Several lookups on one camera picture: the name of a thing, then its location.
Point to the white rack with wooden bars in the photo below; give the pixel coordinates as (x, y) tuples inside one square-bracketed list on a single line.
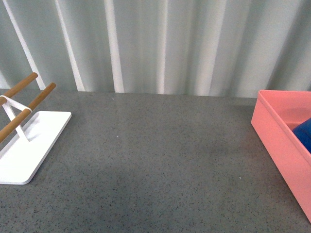
[(36, 134)]

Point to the pink plastic box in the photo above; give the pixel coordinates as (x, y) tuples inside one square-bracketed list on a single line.
[(275, 115)]

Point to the blue microfiber cloth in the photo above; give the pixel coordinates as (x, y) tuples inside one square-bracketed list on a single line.
[(303, 133)]

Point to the white curtain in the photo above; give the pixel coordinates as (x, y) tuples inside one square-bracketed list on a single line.
[(231, 48)]

